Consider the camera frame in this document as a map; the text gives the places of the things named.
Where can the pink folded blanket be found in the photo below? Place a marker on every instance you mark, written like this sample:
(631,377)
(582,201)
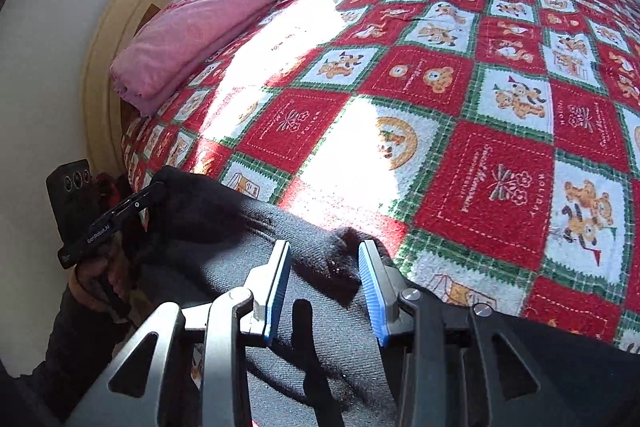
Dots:
(190,32)

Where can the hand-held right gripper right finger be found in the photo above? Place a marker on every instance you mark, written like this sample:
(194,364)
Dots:
(374,294)

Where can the person's left forearm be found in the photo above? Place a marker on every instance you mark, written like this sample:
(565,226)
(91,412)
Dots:
(65,347)

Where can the person's left hand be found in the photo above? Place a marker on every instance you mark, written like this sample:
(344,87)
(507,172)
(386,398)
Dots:
(102,277)

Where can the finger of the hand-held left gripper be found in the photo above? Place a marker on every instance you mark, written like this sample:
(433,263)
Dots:
(137,202)

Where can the black pants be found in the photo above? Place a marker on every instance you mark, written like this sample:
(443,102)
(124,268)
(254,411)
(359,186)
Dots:
(320,257)

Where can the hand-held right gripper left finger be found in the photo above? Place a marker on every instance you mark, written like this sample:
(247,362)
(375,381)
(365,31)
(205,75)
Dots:
(277,294)

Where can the red checkered printed blanket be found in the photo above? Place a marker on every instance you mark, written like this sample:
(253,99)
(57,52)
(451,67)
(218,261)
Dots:
(500,187)

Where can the cream wooden headboard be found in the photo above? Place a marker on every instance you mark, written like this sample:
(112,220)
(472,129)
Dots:
(125,12)

